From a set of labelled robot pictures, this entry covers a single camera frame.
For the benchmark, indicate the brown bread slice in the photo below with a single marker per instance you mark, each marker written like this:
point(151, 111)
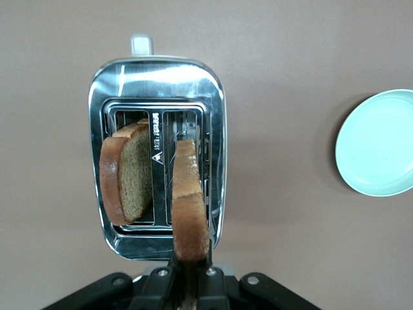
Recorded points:
point(135, 174)
point(188, 210)

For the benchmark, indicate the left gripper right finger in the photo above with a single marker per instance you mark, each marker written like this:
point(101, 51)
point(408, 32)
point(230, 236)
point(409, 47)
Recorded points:
point(213, 290)

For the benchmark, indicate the silver beige toaster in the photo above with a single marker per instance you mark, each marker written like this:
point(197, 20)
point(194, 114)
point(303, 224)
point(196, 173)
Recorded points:
point(155, 84)

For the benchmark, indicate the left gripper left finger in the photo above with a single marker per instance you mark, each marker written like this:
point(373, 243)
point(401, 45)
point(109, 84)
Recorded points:
point(155, 290)

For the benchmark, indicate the pale green round plate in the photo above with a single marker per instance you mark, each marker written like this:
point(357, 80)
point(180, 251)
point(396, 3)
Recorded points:
point(377, 145)

